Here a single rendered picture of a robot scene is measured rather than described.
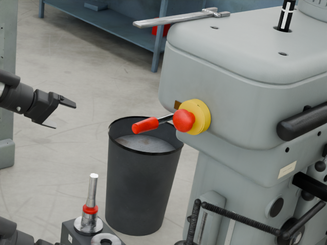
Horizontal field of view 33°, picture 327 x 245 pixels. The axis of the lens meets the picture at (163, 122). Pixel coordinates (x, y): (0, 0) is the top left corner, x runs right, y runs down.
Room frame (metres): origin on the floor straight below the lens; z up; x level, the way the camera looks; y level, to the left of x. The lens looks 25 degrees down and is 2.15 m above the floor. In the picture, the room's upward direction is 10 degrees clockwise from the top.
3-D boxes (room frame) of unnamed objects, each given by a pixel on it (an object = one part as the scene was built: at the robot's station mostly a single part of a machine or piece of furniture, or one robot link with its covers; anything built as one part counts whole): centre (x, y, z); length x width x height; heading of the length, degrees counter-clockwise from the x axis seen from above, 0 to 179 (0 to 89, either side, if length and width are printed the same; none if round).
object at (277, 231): (0.85, -0.17, 1.58); 0.17 x 0.01 x 0.01; 70
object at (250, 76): (1.05, -0.20, 1.81); 0.47 x 0.26 x 0.16; 141
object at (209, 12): (0.99, 0.00, 1.89); 0.24 x 0.04 x 0.01; 142
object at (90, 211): (1.38, 0.17, 1.17); 0.05 x 0.05 x 0.01
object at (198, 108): (0.86, -0.05, 1.76); 0.06 x 0.02 x 0.06; 51
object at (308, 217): (0.89, -0.29, 1.58); 0.17 x 0.01 x 0.01; 145
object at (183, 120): (0.85, -0.04, 1.76); 0.04 x 0.03 x 0.04; 51
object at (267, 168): (1.07, -0.22, 1.68); 0.34 x 0.24 x 0.10; 141
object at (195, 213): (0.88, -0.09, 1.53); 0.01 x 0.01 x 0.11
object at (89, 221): (1.38, 0.17, 1.14); 0.05 x 0.05 x 0.05
